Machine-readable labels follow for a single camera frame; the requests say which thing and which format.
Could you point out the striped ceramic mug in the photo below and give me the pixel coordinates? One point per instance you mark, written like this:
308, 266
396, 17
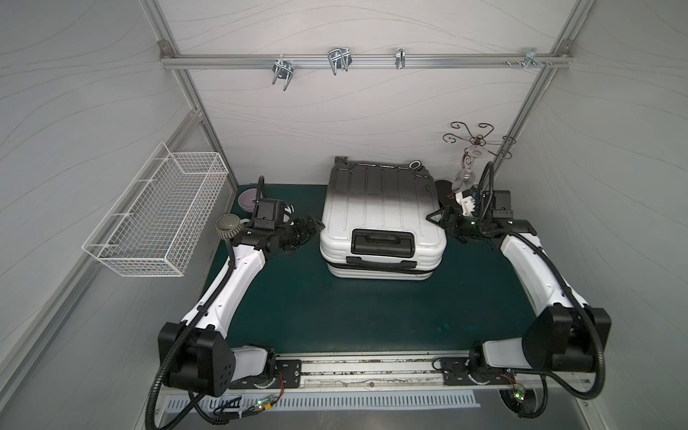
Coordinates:
228, 226

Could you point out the white hard-shell suitcase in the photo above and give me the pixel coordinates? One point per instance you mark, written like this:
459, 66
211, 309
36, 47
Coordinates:
375, 224

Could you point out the black metal jewelry stand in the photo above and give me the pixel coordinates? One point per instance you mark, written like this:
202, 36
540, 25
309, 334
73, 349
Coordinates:
477, 143

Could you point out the glass ornament on stand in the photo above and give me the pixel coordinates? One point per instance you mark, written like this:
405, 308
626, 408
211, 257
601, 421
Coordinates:
466, 176

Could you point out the metal bracket hook right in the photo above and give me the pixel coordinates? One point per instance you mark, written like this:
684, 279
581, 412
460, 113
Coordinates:
530, 61

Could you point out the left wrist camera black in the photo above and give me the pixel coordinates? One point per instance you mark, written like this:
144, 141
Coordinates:
268, 213

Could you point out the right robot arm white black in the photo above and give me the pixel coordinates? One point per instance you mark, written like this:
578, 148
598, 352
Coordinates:
567, 335

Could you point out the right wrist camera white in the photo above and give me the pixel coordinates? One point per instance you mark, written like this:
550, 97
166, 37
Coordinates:
467, 202

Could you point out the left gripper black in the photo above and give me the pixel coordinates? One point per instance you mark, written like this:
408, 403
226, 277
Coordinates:
301, 230

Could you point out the pink ceramic bowl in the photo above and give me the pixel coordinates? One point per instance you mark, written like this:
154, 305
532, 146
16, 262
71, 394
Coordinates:
248, 199

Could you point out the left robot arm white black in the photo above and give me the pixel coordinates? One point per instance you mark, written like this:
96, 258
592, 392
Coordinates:
194, 353

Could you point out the white slotted cable duct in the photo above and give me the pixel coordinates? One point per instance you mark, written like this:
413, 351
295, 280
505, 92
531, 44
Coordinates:
331, 401

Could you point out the horizontal aluminium rail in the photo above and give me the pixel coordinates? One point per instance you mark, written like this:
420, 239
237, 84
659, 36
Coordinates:
359, 61

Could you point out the metal U-bolt hook left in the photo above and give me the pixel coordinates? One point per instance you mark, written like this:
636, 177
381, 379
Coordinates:
282, 70

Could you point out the white wire basket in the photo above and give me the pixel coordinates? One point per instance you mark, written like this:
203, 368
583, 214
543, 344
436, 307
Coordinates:
152, 229

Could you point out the metal wire hook middle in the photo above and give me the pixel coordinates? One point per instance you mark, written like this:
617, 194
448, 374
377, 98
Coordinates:
339, 59

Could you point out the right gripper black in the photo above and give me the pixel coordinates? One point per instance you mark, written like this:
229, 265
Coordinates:
449, 219

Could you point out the small metal hook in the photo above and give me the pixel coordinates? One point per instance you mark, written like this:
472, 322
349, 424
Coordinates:
400, 58

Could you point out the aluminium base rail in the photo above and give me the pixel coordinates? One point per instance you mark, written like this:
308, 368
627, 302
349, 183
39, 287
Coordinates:
371, 372

